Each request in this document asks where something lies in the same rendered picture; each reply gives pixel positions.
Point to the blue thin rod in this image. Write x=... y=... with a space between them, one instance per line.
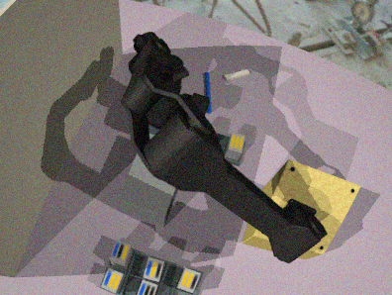
x=208 y=90

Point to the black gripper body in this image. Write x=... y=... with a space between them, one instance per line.
x=202 y=102

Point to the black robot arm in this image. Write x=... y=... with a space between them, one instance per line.
x=186 y=152

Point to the grey flat panel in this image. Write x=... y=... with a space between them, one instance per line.
x=55 y=58

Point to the cream flat bar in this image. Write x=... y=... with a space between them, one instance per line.
x=232 y=76

